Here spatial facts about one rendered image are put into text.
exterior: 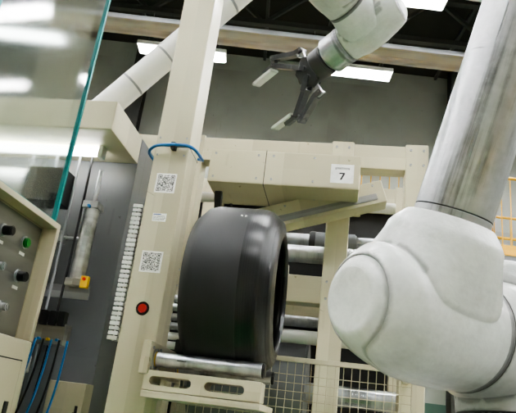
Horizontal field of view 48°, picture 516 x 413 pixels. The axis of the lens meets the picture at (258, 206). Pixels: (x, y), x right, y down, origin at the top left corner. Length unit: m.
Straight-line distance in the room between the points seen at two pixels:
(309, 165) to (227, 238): 0.66
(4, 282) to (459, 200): 1.37
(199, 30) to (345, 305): 1.83
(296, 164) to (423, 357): 1.70
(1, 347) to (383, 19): 1.29
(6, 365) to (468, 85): 1.42
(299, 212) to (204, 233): 0.68
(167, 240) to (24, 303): 0.49
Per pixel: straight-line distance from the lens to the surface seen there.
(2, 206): 1.77
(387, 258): 0.69
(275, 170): 2.33
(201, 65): 2.31
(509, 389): 0.84
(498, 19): 0.83
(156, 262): 2.01
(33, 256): 1.93
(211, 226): 1.83
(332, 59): 1.42
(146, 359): 1.84
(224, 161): 2.38
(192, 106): 2.22
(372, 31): 1.38
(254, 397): 1.77
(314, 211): 2.40
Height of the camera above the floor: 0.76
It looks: 20 degrees up
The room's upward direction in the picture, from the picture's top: 7 degrees clockwise
